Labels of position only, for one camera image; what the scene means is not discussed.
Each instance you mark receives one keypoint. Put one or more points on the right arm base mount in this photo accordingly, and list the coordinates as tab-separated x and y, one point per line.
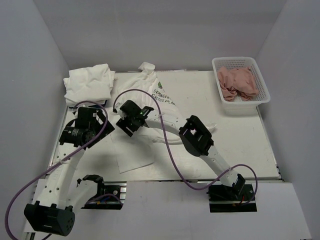
221	202

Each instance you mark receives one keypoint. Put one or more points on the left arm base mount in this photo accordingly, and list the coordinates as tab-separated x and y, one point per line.
112	197

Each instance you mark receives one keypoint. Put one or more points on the pink t shirt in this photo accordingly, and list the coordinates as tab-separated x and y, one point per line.
237	81

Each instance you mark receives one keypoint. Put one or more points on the white plastic basket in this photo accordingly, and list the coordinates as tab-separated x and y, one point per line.
238	107

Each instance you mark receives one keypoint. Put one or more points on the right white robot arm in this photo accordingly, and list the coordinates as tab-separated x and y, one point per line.
196	139

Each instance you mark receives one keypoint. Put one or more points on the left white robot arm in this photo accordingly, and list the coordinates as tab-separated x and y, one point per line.
55	208

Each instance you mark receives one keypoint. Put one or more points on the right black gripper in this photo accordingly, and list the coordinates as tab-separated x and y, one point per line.
123	124

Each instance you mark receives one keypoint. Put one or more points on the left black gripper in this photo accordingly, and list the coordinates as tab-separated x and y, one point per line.
109	129

